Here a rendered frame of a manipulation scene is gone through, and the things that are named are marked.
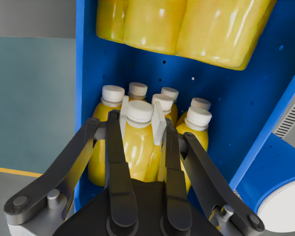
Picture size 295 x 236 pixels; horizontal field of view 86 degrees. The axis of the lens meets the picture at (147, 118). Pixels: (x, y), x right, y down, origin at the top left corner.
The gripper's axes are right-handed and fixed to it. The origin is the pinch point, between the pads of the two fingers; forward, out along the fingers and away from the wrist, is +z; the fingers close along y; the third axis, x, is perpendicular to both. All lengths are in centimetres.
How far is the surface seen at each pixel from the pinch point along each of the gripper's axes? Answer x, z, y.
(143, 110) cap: 0.4, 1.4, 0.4
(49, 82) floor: -37, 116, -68
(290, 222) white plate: -36, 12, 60
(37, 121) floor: -76, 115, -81
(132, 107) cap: 0.5, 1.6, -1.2
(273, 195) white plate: -25, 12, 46
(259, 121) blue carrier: 2.1, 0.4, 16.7
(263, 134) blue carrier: 2.6, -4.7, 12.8
